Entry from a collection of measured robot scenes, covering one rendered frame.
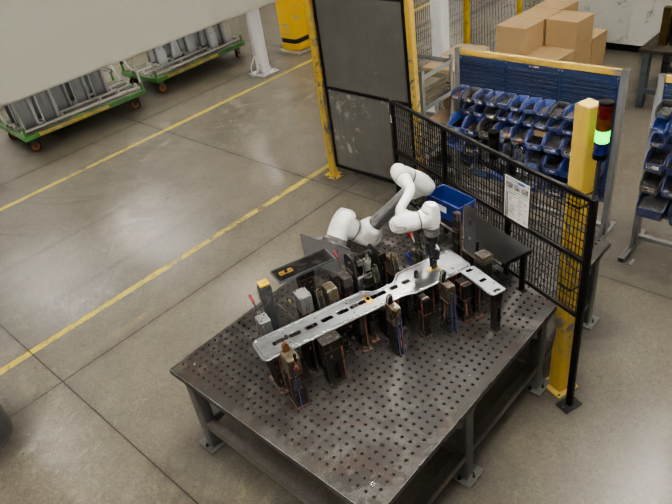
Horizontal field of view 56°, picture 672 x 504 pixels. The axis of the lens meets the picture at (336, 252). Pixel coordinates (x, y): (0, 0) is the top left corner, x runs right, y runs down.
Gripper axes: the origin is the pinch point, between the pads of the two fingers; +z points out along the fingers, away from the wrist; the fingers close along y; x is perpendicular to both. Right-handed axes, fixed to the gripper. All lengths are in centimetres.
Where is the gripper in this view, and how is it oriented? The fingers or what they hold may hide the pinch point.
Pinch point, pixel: (433, 262)
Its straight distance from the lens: 380.2
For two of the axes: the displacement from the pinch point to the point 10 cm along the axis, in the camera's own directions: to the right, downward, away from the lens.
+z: 1.2, 8.1, 5.7
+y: 4.9, 4.5, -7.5
